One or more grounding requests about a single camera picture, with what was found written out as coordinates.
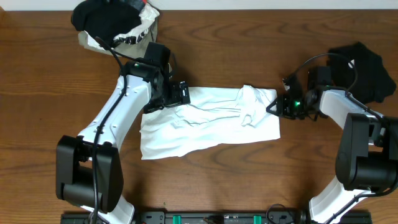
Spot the white printed t-shirt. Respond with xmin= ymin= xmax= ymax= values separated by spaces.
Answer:
xmin=140 ymin=85 xmax=280 ymax=160

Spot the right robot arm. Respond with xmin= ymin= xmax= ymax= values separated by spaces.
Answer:
xmin=266 ymin=86 xmax=397 ymax=223

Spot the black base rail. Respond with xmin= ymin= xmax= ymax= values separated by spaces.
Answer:
xmin=60 ymin=208 xmax=373 ymax=224

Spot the black folded garment on pile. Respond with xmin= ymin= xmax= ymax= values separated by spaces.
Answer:
xmin=71 ymin=0 xmax=141 ymax=45

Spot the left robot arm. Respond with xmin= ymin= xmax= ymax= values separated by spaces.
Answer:
xmin=55 ymin=61 xmax=190 ymax=223

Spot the white black-print garment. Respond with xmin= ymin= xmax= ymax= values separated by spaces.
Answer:
xmin=82 ymin=1 xmax=160 ymax=50

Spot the black garment right side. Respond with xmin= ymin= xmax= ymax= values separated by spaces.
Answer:
xmin=328 ymin=42 xmax=397 ymax=104

